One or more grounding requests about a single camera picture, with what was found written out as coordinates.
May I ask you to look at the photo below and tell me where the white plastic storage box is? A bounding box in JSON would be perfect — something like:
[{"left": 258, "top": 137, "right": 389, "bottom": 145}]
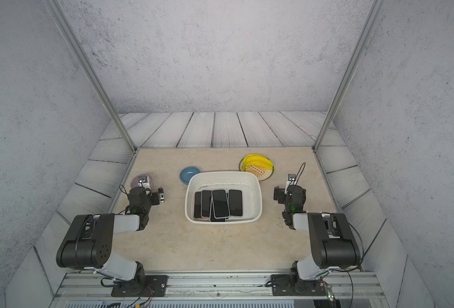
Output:
[{"left": 185, "top": 171, "right": 263, "bottom": 225}]

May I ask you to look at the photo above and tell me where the black phone grey-green case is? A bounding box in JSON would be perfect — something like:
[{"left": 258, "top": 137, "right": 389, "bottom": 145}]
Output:
[{"left": 228, "top": 189, "right": 243, "bottom": 217}]

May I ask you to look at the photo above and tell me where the black phone purple case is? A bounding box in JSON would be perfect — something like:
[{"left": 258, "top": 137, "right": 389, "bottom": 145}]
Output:
[{"left": 201, "top": 190, "right": 211, "bottom": 218}]

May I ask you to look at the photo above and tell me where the black phone green case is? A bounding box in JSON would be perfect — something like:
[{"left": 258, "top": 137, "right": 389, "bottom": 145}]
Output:
[{"left": 211, "top": 190, "right": 230, "bottom": 219}]

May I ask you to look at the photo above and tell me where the black phone cream case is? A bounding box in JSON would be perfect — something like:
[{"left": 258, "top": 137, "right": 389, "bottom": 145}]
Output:
[{"left": 210, "top": 201, "right": 227, "bottom": 223}]

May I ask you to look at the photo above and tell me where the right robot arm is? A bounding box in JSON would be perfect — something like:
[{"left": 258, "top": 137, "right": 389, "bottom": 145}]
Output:
[{"left": 271, "top": 184, "right": 363, "bottom": 295}]

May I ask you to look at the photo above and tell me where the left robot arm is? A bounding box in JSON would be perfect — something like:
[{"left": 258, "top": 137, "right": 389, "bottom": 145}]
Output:
[{"left": 56, "top": 187, "right": 165, "bottom": 297}]

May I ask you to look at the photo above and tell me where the black phone far left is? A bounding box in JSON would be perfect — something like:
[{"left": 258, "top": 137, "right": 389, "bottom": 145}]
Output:
[{"left": 194, "top": 192, "right": 202, "bottom": 219}]

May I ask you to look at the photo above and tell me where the patterned plate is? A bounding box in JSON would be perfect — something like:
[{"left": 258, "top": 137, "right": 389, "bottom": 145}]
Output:
[{"left": 239, "top": 160, "right": 274, "bottom": 182}]

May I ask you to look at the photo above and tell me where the purple bowl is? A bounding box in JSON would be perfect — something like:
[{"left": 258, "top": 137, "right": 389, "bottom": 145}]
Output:
[{"left": 130, "top": 173, "right": 153, "bottom": 189}]

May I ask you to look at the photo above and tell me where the blue bowl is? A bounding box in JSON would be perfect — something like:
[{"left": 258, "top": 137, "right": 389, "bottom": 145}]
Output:
[{"left": 179, "top": 166, "right": 201, "bottom": 185}]

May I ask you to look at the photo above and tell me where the yellow banana bunch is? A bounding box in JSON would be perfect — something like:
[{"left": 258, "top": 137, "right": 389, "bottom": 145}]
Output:
[{"left": 240, "top": 154, "right": 274, "bottom": 171}]

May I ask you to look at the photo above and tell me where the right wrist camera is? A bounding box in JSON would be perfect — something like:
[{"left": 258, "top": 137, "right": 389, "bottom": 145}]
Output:
[{"left": 287, "top": 174, "right": 297, "bottom": 187}]

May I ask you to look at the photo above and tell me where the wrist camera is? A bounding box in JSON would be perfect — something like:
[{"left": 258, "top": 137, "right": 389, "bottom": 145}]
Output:
[
  {"left": 138, "top": 174, "right": 151, "bottom": 189},
  {"left": 287, "top": 174, "right": 297, "bottom": 187}
]

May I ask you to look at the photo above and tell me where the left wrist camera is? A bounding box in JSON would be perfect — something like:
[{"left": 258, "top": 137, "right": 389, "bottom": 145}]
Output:
[{"left": 138, "top": 174, "right": 151, "bottom": 189}]

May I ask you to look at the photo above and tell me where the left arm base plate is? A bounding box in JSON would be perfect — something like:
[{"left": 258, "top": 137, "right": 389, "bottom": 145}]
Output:
[{"left": 111, "top": 275, "right": 168, "bottom": 298}]

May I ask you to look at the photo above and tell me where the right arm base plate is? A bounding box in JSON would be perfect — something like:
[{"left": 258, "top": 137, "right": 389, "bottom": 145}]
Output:
[{"left": 264, "top": 275, "right": 326, "bottom": 296}]

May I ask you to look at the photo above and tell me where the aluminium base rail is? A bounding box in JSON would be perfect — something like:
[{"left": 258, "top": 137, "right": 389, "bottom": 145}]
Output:
[{"left": 50, "top": 270, "right": 389, "bottom": 307}]

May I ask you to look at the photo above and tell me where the right metal frame post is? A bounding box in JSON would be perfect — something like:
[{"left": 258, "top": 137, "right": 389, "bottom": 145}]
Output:
[{"left": 313, "top": 0, "right": 385, "bottom": 153}]

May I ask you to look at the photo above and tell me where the metal frame post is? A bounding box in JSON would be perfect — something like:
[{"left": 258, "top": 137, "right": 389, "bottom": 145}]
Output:
[
  {"left": 43, "top": 0, "right": 137, "bottom": 153},
  {"left": 313, "top": 0, "right": 385, "bottom": 153}
]

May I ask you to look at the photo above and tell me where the left metal frame post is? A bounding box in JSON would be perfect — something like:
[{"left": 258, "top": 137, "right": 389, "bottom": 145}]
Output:
[{"left": 43, "top": 0, "right": 137, "bottom": 153}]

